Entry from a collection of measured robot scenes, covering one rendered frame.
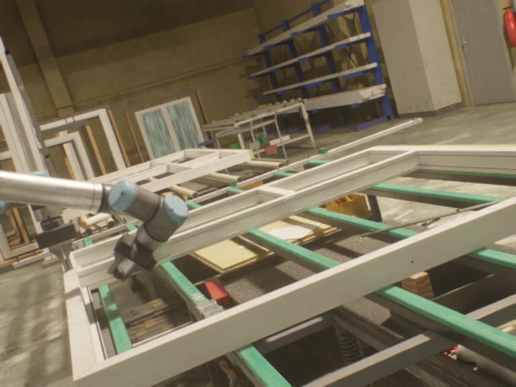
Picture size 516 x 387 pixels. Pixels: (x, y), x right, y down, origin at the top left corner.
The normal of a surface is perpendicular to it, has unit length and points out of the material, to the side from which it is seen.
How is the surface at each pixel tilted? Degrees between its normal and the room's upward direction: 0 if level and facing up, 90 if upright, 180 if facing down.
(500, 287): 90
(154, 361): 90
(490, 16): 90
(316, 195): 90
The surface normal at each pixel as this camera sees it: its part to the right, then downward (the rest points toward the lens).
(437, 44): 0.30, 0.08
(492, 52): -0.91, 0.33
